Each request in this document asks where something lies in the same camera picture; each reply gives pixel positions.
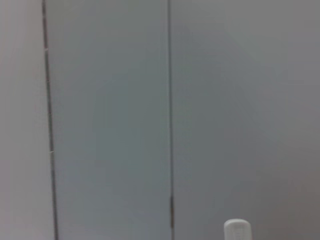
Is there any clear green-label water bottle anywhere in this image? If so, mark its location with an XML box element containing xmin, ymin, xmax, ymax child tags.
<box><xmin>223</xmin><ymin>218</ymin><xmax>252</xmax><ymax>240</ymax></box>

